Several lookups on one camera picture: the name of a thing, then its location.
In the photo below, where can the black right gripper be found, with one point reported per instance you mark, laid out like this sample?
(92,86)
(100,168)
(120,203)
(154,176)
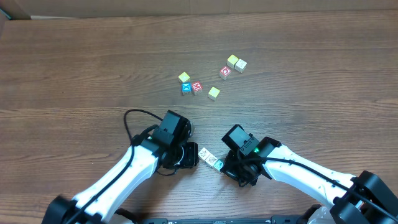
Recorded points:
(230,166)

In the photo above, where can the blue letter block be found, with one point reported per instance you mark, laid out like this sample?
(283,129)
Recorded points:
(186,88)

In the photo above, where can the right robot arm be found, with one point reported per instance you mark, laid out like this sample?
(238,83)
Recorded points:
(342,198)

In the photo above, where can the red letter block right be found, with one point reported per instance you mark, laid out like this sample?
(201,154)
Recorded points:
(225,72)

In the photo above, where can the yellow block far right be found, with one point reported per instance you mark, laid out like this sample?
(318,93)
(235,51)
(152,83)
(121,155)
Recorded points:
(232,60)

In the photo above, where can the white block far right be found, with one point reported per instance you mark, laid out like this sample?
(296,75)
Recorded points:
(240,65)

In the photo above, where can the white ladybug block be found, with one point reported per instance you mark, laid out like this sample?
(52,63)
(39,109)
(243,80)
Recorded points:
(203,154)

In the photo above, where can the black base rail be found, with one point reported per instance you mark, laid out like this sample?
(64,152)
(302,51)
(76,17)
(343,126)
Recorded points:
(276,219)

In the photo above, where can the yellow block centre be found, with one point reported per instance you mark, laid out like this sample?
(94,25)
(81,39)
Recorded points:
(213,93)

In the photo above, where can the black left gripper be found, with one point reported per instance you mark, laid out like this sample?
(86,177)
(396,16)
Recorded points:
(190,154)

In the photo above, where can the green letter A block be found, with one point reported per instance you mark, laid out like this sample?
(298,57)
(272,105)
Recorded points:
(218,165)

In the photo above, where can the red letter M block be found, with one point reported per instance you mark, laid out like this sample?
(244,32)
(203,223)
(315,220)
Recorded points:
(197,87)

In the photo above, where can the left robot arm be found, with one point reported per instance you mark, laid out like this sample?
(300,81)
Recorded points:
(165,145)

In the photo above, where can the yellow block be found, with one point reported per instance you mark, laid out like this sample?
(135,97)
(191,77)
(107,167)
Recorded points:
(232,60)
(213,93)
(184,78)

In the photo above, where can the yellow block left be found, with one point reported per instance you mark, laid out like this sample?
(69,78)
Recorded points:
(184,78)

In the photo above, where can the white leaf block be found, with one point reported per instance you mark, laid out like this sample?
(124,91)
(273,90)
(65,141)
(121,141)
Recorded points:
(211,160)

